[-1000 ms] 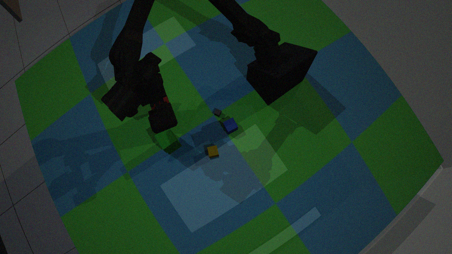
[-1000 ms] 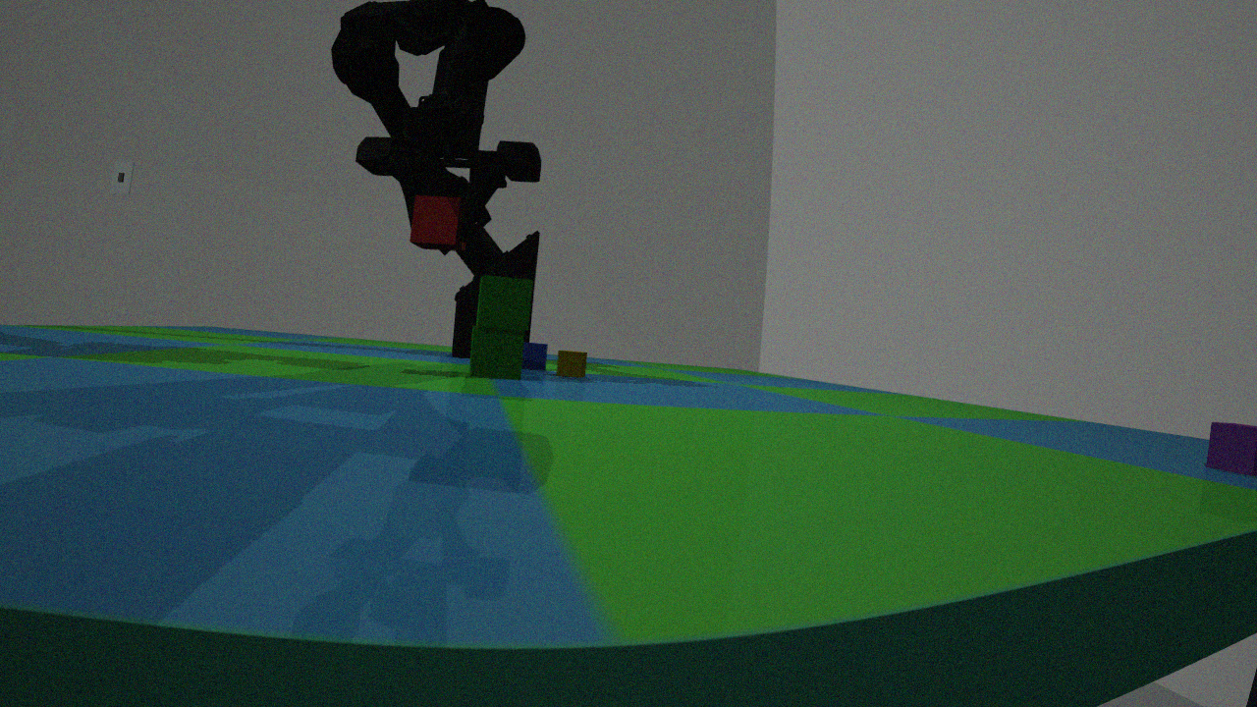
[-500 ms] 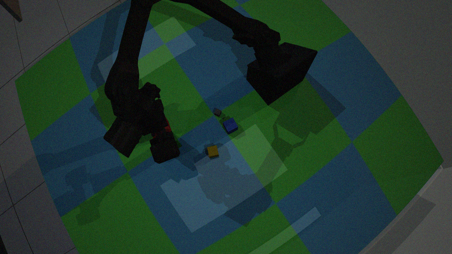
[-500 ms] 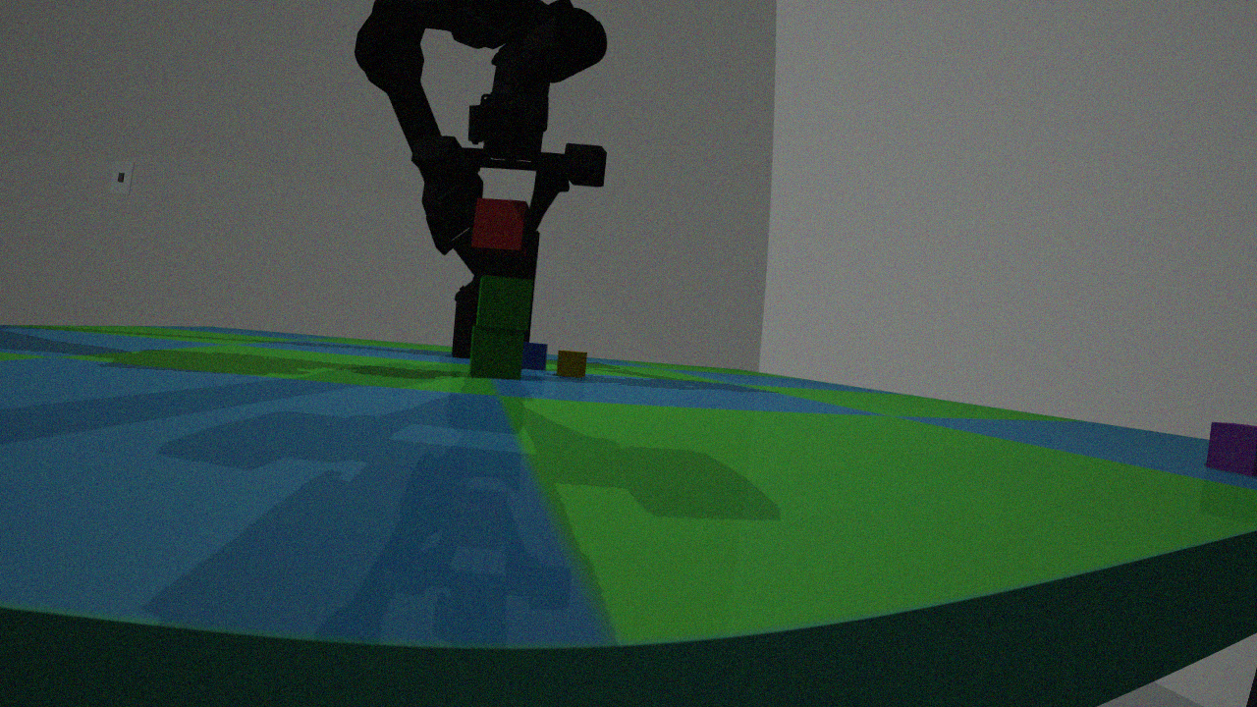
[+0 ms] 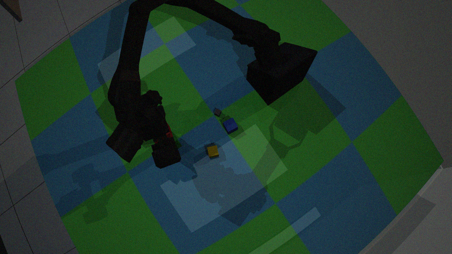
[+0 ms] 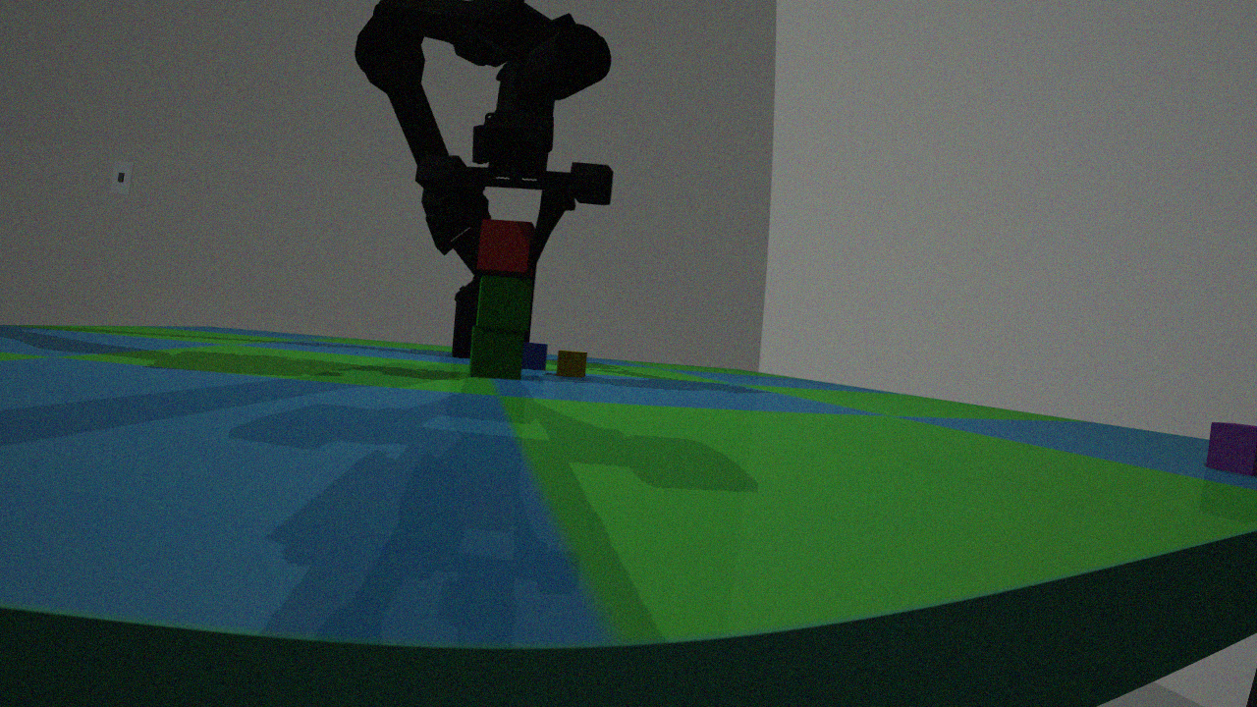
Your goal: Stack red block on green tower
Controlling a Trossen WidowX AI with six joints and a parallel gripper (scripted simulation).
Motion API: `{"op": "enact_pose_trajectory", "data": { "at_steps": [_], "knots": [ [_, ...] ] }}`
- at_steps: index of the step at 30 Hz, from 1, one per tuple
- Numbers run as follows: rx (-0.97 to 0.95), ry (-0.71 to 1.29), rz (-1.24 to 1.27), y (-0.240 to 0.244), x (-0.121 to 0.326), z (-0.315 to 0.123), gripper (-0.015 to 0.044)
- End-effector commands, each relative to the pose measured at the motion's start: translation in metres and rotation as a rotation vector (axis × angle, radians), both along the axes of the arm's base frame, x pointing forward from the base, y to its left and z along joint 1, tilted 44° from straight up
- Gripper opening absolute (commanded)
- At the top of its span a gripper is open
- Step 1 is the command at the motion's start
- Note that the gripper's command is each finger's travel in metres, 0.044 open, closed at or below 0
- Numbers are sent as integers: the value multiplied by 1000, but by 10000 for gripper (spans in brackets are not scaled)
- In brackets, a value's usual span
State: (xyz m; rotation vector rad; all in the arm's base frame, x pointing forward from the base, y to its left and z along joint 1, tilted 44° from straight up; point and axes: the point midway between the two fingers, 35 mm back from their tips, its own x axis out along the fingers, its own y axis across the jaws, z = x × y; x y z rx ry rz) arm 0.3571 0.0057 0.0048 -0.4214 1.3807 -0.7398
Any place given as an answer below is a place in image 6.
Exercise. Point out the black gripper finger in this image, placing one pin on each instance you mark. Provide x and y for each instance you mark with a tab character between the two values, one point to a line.
476	208
553	205

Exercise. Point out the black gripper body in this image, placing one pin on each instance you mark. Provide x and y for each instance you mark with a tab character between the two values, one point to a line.
590	183

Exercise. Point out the brown block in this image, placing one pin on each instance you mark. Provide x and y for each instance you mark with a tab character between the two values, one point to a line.
571	364

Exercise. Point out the red block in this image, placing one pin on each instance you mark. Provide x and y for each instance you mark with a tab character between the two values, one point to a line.
505	247

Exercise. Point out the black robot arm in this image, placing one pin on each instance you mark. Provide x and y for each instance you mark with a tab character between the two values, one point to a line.
546	61

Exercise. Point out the green block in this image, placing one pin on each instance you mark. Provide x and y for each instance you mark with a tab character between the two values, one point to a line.
496	352
503	302

